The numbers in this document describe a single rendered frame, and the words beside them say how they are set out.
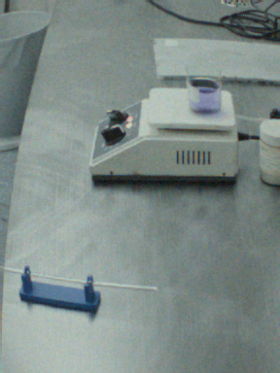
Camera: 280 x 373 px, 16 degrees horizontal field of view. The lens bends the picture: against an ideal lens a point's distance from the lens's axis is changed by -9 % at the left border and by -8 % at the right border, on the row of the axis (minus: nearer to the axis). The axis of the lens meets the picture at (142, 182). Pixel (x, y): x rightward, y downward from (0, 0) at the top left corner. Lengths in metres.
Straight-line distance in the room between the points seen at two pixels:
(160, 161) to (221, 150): 0.08
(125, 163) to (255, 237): 0.22
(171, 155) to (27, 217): 0.21
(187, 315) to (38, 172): 0.40
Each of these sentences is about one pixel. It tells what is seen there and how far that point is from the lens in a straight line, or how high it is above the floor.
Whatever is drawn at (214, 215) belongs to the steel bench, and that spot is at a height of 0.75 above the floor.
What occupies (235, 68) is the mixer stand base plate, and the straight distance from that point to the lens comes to 1.81.
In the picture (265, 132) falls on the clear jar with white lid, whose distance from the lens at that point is 1.42.
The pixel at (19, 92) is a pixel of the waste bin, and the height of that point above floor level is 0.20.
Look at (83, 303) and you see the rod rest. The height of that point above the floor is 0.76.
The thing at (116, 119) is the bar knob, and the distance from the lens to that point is 1.50.
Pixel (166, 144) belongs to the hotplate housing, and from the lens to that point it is 1.42.
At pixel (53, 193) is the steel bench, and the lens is 1.43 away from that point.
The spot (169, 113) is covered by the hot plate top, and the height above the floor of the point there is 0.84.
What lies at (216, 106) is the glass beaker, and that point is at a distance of 1.42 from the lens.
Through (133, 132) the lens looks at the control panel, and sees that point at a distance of 1.44.
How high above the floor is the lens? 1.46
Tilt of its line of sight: 29 degrees down
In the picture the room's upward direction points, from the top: 1 degrees counter-clockwise
